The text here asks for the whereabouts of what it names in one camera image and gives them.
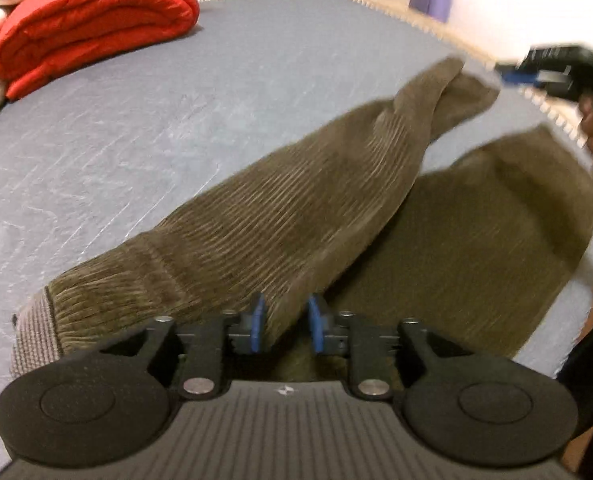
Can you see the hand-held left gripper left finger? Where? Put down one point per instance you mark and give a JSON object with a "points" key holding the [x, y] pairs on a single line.
{"points": [[257, 325]]}

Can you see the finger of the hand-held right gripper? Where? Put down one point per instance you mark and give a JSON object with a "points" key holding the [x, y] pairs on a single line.
{"points": [[531, 72]]}

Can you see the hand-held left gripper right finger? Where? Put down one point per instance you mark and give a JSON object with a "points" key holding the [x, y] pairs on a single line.
{"points": [[319, 325]]}

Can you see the grey quilted mattress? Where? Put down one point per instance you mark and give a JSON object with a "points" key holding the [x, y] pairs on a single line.
{"points": [[101, 135]]}

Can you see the person's dark clothing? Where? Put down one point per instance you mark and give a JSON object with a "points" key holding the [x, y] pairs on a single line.
{"points": [[591, 385]]}

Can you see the red folded quilt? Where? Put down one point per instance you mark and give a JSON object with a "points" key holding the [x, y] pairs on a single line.
{"points": [[91, 20]]}

